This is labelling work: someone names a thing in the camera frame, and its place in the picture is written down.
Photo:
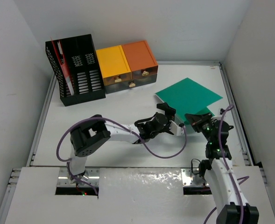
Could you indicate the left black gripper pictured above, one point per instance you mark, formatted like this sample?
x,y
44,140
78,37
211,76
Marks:
x,y
168,111

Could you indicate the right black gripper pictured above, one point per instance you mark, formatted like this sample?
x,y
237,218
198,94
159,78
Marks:
x,y
196,120

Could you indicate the green folder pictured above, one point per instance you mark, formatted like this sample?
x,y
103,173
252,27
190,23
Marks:
x,y
188,97

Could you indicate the orange yellow drawer cabinet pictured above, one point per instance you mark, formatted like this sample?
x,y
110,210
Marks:
x,y
127,66

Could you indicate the red folder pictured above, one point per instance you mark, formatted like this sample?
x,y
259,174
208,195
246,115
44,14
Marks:
x,y
63,64

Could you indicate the black mesh file organizer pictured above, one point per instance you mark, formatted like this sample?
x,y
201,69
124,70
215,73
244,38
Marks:
x,y
83,65

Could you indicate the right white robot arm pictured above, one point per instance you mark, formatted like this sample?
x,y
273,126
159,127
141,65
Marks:
x,y
217,169

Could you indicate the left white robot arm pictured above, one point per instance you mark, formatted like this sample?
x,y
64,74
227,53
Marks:
x,y
90,134

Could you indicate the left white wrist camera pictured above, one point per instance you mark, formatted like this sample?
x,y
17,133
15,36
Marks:
x,y
177,129

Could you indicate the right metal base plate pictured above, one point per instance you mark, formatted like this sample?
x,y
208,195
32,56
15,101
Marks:
x,y
191,178

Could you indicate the metal base plate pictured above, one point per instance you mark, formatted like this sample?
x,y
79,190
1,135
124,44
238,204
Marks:
x,y
191,178
90,177

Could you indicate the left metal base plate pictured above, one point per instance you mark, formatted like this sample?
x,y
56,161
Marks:
x,y
90,177

